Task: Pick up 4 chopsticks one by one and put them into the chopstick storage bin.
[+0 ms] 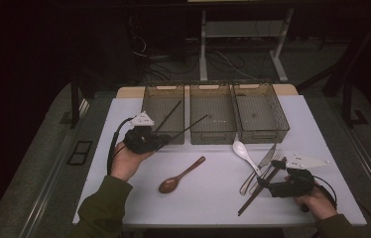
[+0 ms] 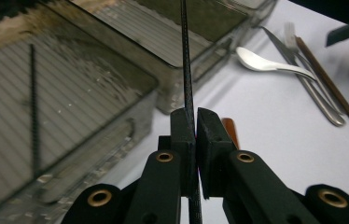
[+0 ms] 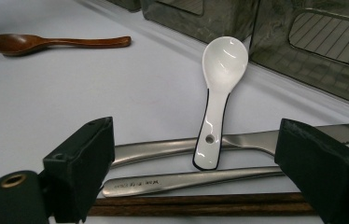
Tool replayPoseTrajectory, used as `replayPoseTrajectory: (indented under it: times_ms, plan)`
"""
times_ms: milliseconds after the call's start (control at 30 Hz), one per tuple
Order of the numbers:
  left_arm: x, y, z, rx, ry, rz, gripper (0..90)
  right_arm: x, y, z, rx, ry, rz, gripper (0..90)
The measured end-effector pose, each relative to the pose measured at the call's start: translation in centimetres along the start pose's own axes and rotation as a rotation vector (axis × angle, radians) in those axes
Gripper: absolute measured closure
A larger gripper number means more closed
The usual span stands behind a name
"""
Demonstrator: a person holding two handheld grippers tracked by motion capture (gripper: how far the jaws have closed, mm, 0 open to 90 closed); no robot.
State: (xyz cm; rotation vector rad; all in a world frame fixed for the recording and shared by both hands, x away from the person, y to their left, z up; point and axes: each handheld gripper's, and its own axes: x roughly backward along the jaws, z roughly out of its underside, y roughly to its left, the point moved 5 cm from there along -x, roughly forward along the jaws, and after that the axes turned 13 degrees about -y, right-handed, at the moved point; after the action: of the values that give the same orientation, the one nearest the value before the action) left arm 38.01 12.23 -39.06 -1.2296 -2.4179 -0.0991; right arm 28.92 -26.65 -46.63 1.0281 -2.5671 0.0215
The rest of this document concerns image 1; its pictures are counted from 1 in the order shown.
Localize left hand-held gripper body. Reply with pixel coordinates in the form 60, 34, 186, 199
122, 111, 159, 155

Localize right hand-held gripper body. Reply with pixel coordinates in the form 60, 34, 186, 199
267, 152, 330, 199

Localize metal tongs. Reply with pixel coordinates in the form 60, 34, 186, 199
239, 142, 278, 196

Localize brown wooden chopstick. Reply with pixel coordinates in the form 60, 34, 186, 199
238, 156, 288, 216
237, 156, 287, 217

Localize black chopstick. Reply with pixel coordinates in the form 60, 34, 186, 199
168, 114, 209, 142
154, 100, 183, 133

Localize smoky plastic basket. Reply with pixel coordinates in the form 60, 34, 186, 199
188, 82, 238, 146
232, 81, 291, 145
141, 82, 186, 146

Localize white ceramic spoon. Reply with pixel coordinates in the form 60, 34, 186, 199
232, 140, 263, 177

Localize brown wooden spoon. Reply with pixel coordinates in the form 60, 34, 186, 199
158, 156, 206, 194

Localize person's left hand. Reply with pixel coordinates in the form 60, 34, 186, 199
109, 142, 155, 182

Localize person's right hand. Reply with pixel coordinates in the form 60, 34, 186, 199
294, 184, 338, 222

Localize black metal stand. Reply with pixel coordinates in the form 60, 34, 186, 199
321, 9, 371, 128

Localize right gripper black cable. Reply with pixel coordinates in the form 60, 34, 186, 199
311, 175, 339, 212

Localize black floor cables tangle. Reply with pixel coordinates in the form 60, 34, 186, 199
130, 31, 257, 82

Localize white metal desk frame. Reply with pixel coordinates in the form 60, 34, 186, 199
198, 8, 296, 83

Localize white floor cable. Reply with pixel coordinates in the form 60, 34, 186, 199
214, 49, 257, 80

